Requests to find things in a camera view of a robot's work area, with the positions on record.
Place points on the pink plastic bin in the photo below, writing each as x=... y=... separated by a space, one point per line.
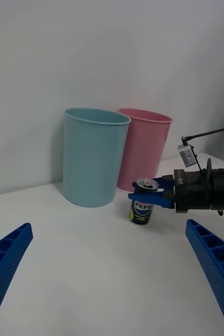
x=145 y=152

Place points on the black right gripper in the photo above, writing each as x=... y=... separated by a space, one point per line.
x=191 y=190

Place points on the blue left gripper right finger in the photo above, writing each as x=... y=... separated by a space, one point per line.
x=216 y=265

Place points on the pale blue plastic bin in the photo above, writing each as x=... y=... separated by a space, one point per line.
x=90 y=162

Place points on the black and green drink can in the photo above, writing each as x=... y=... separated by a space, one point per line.
x=140 y=214

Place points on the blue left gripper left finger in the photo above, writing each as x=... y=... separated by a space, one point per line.
x=4 y=262

